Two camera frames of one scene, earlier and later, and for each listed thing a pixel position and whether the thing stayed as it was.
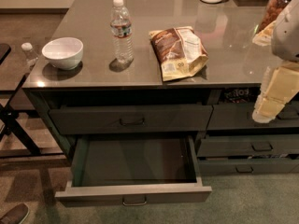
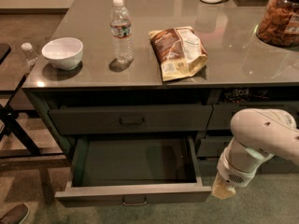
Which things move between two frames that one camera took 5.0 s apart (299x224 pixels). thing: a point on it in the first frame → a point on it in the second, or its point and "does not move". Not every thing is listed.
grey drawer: [241, 117] does not move
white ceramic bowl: [64, 53] does not move
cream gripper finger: [266, 109] → [220, 189]
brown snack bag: [180, 51] does not move
